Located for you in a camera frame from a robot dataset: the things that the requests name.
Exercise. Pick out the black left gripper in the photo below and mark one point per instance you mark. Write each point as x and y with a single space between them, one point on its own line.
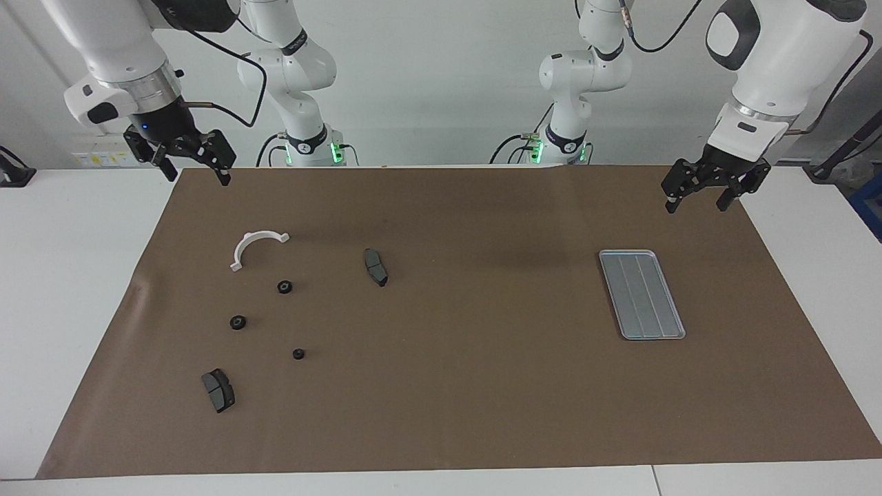
716 169

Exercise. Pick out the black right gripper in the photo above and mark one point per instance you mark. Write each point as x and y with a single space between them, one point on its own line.
169 131

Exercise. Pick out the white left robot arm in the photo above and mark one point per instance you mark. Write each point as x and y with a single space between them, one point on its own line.
778 62

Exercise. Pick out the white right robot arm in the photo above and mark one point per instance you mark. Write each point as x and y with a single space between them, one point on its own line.
117 48

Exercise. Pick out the silver metal tray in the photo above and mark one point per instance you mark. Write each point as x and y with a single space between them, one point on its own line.
641 296

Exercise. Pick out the black stand pole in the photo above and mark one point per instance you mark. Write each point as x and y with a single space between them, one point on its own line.
837 157

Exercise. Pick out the blue crate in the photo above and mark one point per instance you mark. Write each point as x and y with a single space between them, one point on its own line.
869 207

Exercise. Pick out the dark grey slanted panel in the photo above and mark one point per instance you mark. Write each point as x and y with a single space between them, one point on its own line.
854 117

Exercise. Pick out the black clamp base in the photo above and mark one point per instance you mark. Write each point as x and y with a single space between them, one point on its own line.
17 178

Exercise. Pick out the long grey brake pad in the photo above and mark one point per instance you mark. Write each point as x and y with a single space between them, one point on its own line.
375 269

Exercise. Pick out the short grey brake pad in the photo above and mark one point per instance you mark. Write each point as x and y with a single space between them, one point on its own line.
218 390

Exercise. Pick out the brown table mat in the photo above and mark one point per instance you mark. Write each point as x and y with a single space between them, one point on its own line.
441 386

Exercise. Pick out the white wall socket box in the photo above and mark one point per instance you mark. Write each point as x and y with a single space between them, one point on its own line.
103 155

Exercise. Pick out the white curved plastic bracket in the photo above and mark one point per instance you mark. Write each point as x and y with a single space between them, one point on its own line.
237 258

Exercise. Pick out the white wall conduit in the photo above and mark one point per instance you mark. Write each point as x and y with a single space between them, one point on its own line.
31 27

